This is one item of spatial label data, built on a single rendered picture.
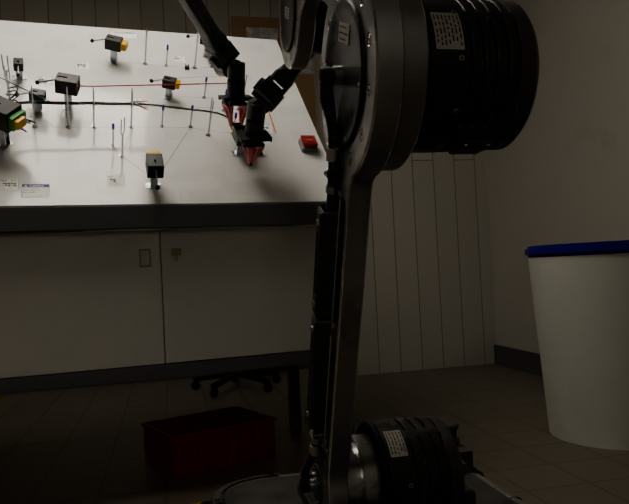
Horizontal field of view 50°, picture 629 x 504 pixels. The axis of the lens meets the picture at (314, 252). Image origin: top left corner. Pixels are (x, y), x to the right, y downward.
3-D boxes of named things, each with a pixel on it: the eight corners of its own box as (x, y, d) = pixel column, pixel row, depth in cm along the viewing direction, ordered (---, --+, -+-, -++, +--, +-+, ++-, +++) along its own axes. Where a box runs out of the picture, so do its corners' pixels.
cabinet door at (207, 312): (339, 347, 214) (333, 224, 215) (166, 363, 196) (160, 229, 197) (336, 346, 216) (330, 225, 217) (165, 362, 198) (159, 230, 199)
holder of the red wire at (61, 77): (38, 97, 218) (36, 67, 210) (80, 104, 220) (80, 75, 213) (34, 105, 214) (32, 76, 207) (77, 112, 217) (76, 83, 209)
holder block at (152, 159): (148, 206, 193) (150, 180, 186) (144, 179, 201) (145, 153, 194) (164, 206, 194) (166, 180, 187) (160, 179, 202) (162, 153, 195)
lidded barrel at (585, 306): (749, 444, 224) (735, 235, 226) (597, 463, 212) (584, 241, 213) (631, 409, 281) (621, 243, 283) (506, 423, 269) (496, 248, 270)
